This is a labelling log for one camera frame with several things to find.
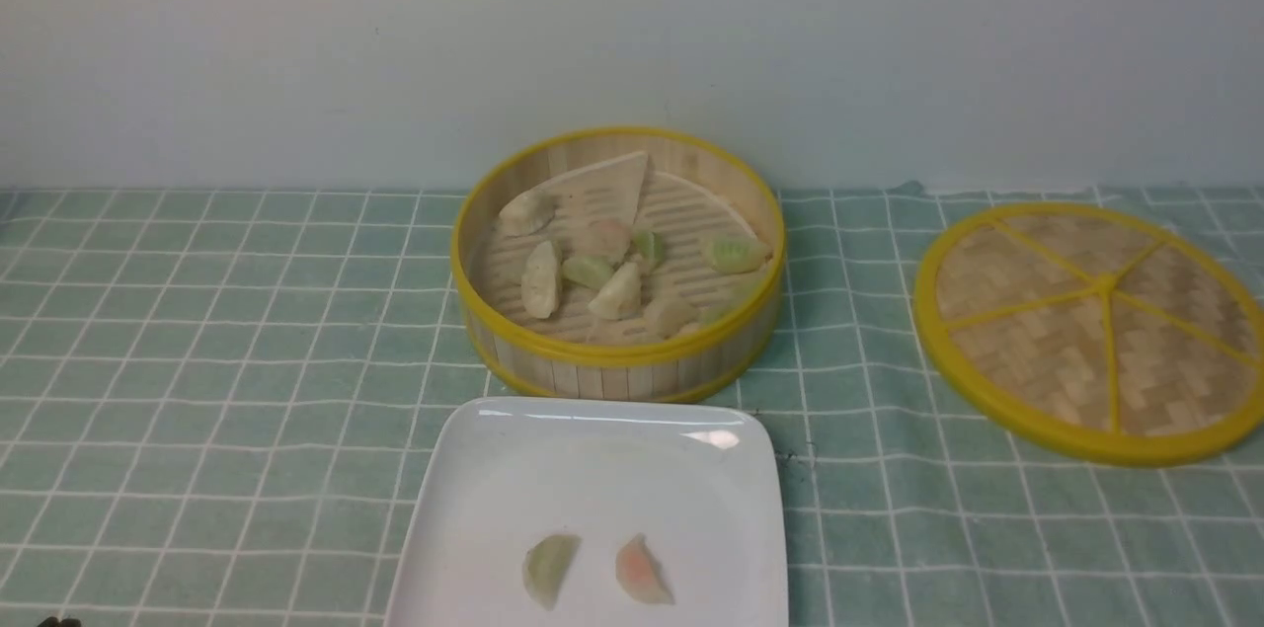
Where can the white dumpling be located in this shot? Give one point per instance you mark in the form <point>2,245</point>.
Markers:
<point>527,214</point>
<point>540,281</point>
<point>620,297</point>

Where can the white steamer liner paper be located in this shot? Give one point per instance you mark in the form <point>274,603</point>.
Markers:
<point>684,197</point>

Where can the white dumpling centre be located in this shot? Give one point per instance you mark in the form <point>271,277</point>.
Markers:
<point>620,297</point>

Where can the yellow bamboo steamer lid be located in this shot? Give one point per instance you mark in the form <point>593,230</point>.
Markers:
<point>1092,333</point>

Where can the yellow bamboo steamer basket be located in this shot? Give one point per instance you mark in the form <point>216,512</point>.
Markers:
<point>685,369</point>

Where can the green checkered tablecloth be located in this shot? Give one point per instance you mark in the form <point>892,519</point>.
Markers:
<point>219,407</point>

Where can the green dumpling front left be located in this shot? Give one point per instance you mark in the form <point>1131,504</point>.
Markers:
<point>588,271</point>

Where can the green dumpling small centre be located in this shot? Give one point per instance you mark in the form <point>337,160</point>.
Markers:
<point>650,248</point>

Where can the white square plate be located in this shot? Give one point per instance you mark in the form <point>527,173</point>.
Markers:
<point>701,482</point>

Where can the white dumpling upper left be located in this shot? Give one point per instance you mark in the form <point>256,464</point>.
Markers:
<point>527,214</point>

